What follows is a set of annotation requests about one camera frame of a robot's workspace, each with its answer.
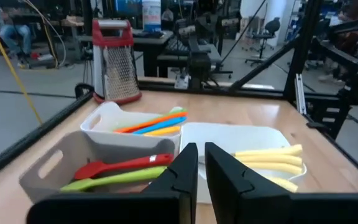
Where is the red handled metal box grater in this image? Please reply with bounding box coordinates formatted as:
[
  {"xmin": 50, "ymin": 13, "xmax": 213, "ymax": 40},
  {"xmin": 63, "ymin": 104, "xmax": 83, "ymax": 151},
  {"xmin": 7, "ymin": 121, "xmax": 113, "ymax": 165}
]
[{"xmin": 91, "ymin": 18, "xmax": 143, "ymax": 106}]

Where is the green silicone spatula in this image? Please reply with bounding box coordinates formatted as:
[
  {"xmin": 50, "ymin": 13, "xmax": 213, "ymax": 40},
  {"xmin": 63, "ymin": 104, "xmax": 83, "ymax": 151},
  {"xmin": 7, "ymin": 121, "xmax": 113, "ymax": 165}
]
[{"xmin": 154, "ymin": 106, "xmax": 188, "ymax": 121}]

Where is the green silicone spoon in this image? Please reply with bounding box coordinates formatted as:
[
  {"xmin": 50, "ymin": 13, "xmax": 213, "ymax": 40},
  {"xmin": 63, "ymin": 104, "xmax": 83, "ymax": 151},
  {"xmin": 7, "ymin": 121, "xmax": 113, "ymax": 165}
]
[{"xmin": 60, "ymin": 165, "xmax": 168, "ymax": 193}]

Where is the blue silicone spatula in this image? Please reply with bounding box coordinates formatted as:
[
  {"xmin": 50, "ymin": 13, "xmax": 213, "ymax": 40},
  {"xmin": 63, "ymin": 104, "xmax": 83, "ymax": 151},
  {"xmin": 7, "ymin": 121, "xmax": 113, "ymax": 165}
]
[{"xmin": 131, "ymin": 116, "xmax": 188, "ymax": 136}]

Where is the person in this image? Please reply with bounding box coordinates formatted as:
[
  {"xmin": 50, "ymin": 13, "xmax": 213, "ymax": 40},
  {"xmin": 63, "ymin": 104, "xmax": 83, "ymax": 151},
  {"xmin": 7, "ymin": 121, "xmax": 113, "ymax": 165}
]
[
  {"xmin": 318, "ymin": 0, "xmax": 358, "ymax": 86},
  {"xmin": 0, "ymin": 9, "xmax": 33, "ymax": 68}
]

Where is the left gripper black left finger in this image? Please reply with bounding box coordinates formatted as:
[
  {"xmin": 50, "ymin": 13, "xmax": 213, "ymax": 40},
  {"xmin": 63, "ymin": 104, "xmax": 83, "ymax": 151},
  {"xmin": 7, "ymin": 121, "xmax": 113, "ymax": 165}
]
[{"xmin": 149, "ymin": 142, "xmax": 199, "ymax": 194}]

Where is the red silicone spoon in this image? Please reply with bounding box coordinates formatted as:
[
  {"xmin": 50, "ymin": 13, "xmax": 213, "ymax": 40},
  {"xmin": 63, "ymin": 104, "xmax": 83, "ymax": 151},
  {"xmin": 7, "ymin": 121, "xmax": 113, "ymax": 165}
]
[{"xmin": 73, "ymin": 152, "xmax": 175, "ymax": 181}]

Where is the black backlit keyboard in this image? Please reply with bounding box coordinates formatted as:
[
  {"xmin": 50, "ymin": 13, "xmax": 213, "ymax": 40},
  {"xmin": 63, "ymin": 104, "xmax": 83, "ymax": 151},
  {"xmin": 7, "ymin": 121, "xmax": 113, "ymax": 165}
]
[{"xmin": 165, "ymin": 39, "xmax": 195, "ymax": 57}]

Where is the black computer monitor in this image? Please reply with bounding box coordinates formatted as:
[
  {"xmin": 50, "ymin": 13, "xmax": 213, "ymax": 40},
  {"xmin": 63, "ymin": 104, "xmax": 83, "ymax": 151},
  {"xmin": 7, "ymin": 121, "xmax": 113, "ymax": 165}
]
[{"xmin": 113, "ymin": 0, "xmax": 143, "ymax": 17}]

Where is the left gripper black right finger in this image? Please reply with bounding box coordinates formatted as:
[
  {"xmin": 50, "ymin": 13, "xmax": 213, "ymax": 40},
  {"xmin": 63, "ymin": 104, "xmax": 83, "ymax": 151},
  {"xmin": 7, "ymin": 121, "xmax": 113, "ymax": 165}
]
[{"xmin": 204, "ymin": 142, "xmax": 291, "ymax": 224}]

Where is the black office chair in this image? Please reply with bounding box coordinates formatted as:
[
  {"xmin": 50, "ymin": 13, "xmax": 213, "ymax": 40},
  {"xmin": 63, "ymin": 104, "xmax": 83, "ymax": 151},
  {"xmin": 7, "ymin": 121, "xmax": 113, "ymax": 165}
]
[{"xmin": 245, "ymin": 17, "xmax": 282, "ymax": 67}]

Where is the yellow silicone spatula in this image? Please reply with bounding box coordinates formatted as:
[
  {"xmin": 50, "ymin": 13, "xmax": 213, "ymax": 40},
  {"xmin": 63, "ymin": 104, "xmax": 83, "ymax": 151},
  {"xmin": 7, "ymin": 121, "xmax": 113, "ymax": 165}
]
[{"xmin": 143, "ymin": 124, "xmax": 182, "ymax": 137}]

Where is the grey computer desk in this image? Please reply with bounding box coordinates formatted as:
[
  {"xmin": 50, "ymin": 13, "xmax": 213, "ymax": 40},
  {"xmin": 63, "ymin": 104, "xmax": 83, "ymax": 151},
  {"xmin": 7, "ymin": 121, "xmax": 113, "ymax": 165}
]
[{"xmin": 132, "ymin": 29, "xmax": 223, "ymax": 78}]

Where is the white wipes container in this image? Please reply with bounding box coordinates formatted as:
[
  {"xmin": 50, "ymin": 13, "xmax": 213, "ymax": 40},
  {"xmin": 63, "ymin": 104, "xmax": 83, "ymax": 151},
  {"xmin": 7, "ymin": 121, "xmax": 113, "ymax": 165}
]
[{"xmin": 141, "ymin": 0, "xmax": 162, "ymax": 34}]

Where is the orange silicone spatula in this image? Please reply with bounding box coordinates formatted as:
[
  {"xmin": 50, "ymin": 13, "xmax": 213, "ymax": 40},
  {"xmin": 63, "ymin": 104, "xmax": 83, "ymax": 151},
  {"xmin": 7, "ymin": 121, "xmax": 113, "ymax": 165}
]
[{"xmin": 113, "ymin": 111, "xmax": 188, "ymax": 134}]

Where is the yellow hanging power cable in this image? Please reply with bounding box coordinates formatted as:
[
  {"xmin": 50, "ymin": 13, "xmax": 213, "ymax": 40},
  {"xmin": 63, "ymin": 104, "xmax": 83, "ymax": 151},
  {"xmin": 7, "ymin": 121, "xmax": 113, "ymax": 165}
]
[{"xmin": 0, "ymin": 0, "xmax": 43, "ymax": 125}]

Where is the grey plastic handled bin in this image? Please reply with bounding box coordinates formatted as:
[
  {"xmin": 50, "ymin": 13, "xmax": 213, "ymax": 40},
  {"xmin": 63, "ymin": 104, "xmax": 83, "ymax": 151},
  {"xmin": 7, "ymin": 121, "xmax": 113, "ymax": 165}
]
[{"xmin": 18, "ymin": 129, "xmax": 177, "ymax": 203}]

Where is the white plastic handled bin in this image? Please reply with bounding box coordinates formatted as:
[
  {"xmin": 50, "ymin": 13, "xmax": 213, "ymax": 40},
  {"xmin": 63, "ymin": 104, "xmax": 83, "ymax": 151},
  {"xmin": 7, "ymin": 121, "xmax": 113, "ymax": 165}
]
[
  {"xmin": 178, "ymin": 121, "xmax": 308, "ymax": 205},
  {"xmin": 80, "ymin": 101, "xmax": 183, "ymax": 156}
]

